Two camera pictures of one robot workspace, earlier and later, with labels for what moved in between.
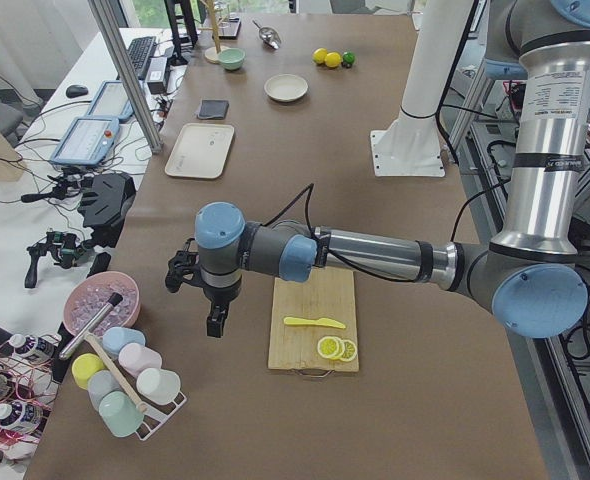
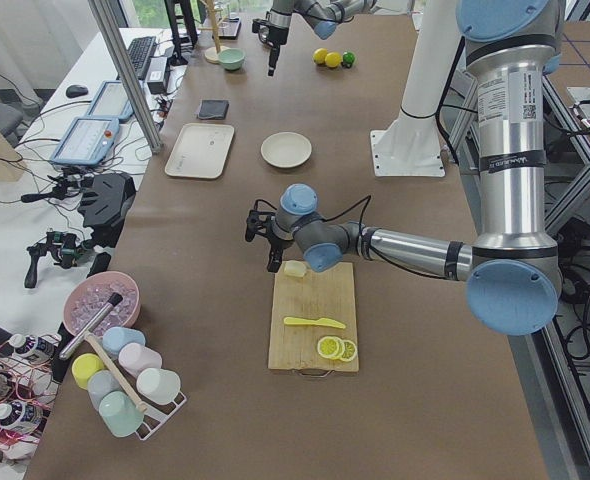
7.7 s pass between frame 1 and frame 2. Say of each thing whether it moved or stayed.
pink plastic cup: stayed
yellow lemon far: stayed
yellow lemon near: stayed
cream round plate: moved
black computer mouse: stayed
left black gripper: moved
